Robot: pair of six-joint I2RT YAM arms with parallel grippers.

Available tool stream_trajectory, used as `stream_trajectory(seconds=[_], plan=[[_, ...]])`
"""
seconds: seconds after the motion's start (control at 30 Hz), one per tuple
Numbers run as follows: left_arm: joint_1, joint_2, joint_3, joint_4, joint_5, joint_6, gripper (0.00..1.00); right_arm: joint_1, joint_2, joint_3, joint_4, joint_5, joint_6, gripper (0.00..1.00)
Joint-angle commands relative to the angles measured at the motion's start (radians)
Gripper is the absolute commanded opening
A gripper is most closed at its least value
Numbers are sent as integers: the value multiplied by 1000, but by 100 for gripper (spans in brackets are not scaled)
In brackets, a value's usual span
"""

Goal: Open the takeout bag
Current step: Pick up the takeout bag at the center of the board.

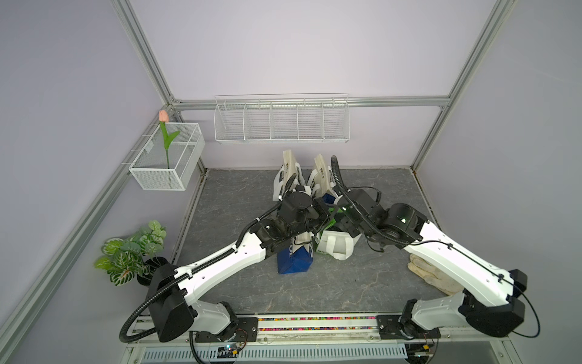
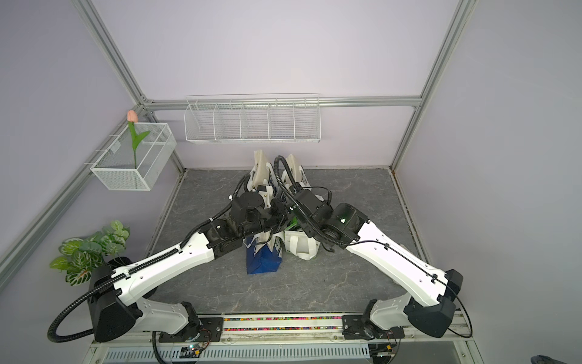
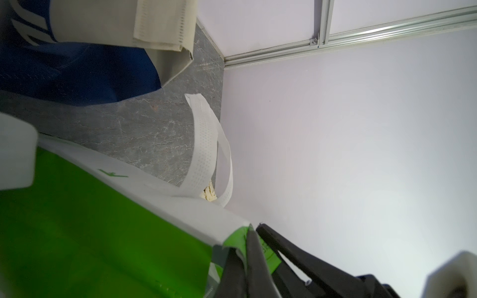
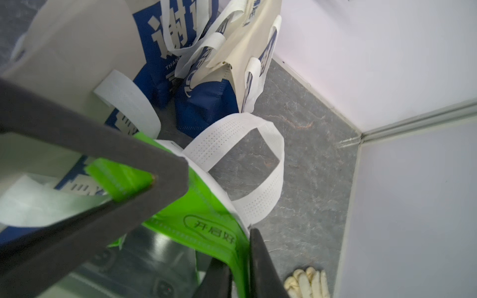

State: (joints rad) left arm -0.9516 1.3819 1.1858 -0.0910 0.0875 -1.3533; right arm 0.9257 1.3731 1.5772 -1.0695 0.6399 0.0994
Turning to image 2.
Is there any back right blue tote bag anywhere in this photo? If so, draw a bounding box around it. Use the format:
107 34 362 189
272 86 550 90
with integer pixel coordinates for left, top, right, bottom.
281 154 311 194

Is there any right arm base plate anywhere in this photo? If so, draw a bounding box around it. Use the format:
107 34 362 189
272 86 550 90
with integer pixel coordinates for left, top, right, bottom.
342 315 405 341

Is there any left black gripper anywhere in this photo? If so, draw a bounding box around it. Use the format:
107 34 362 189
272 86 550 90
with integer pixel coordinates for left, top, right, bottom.
242 197 295 239

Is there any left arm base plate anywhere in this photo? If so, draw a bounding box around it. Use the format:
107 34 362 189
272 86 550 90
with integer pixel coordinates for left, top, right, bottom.
158 316 224 343

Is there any white vent grille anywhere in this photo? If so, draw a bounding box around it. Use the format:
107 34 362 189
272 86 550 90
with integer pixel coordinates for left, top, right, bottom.
102 343 371 364

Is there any pink artificial tulip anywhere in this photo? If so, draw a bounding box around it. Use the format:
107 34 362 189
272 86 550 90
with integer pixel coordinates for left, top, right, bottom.
127 110 151 169

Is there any white mesh wall basket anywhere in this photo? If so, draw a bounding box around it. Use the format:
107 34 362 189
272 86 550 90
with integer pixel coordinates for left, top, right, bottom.
91 122 177 191

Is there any white wire wall shelf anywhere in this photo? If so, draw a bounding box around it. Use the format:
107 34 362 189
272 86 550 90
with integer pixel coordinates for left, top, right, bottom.
183 93 321 143

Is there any potted green plant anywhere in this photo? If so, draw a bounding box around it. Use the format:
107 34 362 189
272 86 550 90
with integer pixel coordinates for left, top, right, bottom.
49 220 130 287

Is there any back left blue tote bag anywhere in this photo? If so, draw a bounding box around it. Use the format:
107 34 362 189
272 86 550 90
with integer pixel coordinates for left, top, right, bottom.
246 150 277 205

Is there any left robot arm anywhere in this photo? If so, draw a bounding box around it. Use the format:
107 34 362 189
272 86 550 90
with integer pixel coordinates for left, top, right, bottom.
47 192 287 343

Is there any blue beige tote bag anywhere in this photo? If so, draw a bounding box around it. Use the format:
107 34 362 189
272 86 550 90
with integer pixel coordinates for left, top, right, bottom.
242 231 284 275

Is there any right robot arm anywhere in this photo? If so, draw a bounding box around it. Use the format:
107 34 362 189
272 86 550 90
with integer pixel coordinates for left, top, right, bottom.
286 189 463 340

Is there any green white takeout bag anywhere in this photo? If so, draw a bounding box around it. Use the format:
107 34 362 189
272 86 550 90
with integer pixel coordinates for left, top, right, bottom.
283 218 320 261

